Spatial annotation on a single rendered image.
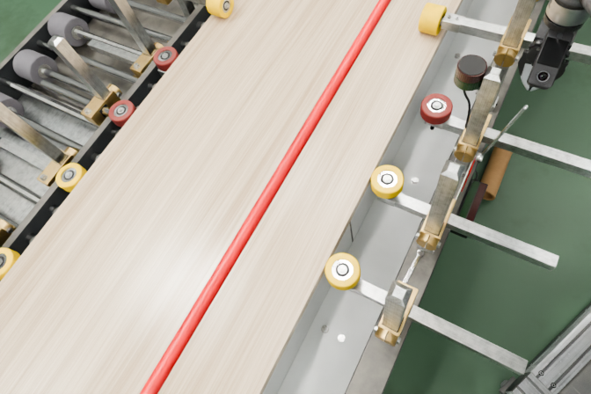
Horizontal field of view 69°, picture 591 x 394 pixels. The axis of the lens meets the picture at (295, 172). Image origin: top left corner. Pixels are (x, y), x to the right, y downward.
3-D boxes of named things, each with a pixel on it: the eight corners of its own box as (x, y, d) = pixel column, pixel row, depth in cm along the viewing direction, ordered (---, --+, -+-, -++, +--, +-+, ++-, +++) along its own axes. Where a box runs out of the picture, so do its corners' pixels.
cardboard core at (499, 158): (518, 140, 194) (497, 194, 184) (513, 149, 201) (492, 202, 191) (499, 134, 197) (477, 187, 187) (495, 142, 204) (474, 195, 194)
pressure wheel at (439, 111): (450, 121, 122) (457, 97, 112) (441, 143, 119) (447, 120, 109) (423, 113, 125) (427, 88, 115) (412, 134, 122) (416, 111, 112)
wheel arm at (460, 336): (522, 361, 93) (528, 359, 89) (518, 376, 92) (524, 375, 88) (340, 272, 108) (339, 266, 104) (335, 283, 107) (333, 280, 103)
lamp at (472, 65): (471, 118, 108) (492, 59, 90) (463, 135, 106) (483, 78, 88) (448, 111, 110) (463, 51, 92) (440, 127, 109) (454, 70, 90)
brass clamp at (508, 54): (528, 33, 117) (534, 19, 112) (513, 70, 112) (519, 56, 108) (505, 28, 119) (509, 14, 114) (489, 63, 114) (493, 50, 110)
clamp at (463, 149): (488, 125, 117) (492, 114, 113) (470, 164, 113) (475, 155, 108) (467, 118, 119) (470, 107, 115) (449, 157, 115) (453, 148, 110)
